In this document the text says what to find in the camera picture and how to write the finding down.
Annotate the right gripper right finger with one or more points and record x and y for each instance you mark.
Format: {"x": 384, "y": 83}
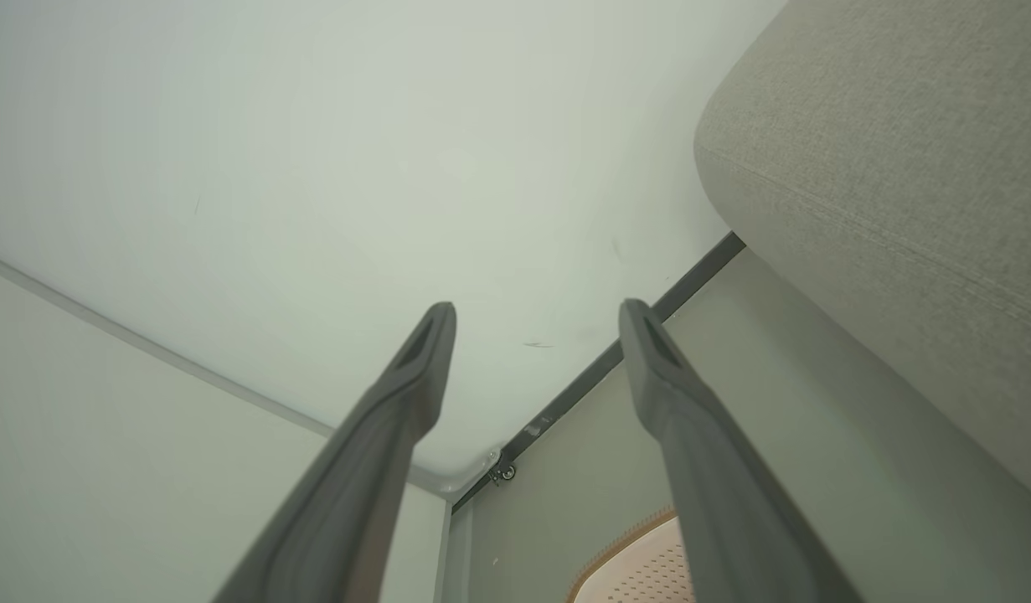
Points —
{"x": 716, "y": 502}

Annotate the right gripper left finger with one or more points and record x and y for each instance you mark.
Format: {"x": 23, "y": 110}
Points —
{"x": 347, "y": 502}

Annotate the grey fabric sofa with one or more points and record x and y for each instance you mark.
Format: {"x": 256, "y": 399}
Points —
{"x": 900, "y": 167}

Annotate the cream perforated laundry basket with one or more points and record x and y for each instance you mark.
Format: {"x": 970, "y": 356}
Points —
{"x": 641, "y": 569}

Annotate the small black caster wheel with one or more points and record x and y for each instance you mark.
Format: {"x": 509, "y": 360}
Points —
{"x": 505, "y": 473}

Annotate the black baseboard strip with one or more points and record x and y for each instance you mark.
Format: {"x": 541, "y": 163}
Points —
{"x": 582, "y": 383}

